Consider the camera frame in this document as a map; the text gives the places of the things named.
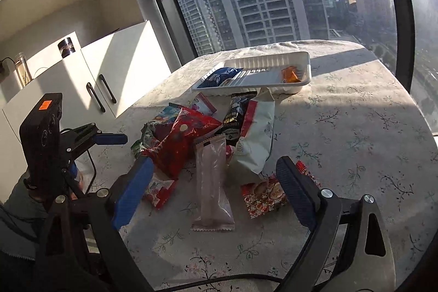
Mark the dark round tin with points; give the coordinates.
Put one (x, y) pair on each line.
(66, 47)

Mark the black snack packet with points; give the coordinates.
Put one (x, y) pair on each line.
(236, 114)

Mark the red patterned biscuit packet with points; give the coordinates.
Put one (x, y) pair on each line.
(261, 198)

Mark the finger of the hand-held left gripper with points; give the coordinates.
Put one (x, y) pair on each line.
(72, 171)
(111, 139)

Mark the panda print snack packet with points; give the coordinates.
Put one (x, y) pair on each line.
(164, 117)

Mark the small pink snack packet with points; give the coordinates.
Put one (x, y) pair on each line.
(205, 104)

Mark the clear pink snack packet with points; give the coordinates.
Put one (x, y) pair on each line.
(212, 186)

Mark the green snack packet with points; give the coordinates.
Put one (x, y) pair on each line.
(138, 146)

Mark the black window frame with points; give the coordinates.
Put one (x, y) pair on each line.
(393, 4)

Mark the large red snack bag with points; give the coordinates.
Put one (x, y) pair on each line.
(184, 141)

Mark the dark blue snack packet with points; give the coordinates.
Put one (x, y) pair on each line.
(219, 76)

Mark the narrow grey high-rise building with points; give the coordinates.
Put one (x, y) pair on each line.
(195, 18)

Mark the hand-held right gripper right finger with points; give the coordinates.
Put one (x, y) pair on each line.
(295, 191)

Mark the thin red snack packet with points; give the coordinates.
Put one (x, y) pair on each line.
(306, 172)

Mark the floral tablecloth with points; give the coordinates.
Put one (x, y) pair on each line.
(342, 127)

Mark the person's left forearm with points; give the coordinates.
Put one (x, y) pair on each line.
(20, 199)

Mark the small red white snack packet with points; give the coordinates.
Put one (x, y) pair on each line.
(159, 191)

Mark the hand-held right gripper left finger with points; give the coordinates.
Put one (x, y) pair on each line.
(131, 191)

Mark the orange snack packet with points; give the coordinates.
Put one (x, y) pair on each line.
(291, 74)

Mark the glass jar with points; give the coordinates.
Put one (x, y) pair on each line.
(23, 71)

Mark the white lower cabinet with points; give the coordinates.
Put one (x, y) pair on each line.
(130, 56)

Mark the white and red snack bag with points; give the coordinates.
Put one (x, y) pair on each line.
(256, 138)

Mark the white plastic tray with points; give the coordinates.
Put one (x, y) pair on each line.
(260, 74)

